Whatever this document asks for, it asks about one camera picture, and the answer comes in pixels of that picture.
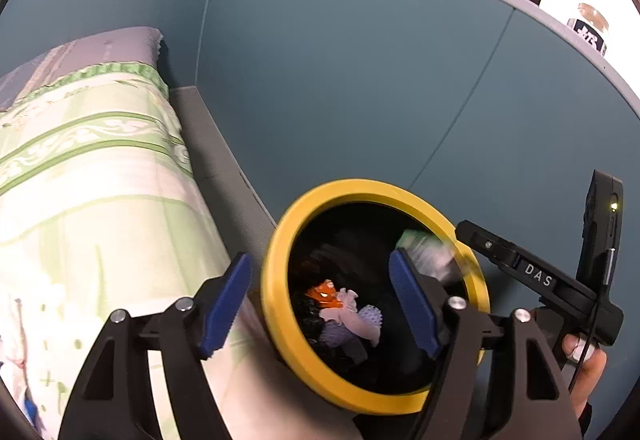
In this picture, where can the green floral bed blanket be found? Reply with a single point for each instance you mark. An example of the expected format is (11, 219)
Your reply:
(100, 145)

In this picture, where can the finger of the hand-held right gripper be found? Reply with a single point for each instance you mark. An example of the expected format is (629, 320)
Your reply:
(487, 245)

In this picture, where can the pale foam fruit net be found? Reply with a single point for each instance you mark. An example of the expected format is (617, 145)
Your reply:
(352, 315)

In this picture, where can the clear bottle with dark label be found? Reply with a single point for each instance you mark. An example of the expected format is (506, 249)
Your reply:
(590, 33)

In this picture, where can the person's right hand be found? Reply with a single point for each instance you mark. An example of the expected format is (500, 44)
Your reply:
(590, 370)

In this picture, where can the green and white packet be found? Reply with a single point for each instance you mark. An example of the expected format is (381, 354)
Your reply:
(425, 247)

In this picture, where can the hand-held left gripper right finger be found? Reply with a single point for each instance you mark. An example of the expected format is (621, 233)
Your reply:
(415, 300)

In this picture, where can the orange wrapper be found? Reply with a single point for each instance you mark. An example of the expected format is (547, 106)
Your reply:
(324, 294)

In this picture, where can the purple foam net roll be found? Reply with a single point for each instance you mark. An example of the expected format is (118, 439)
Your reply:
(340, 336)

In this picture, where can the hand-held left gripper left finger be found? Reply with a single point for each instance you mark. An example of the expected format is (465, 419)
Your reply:
(225, 305)

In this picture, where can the black plastic bag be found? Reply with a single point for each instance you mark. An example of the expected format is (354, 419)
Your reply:
(307, 320)

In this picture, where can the yellow-rimmed black bin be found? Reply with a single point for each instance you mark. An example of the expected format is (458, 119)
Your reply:
(285, 240)

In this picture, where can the grey bed frame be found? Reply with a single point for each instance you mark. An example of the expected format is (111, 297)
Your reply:
(215, 145)

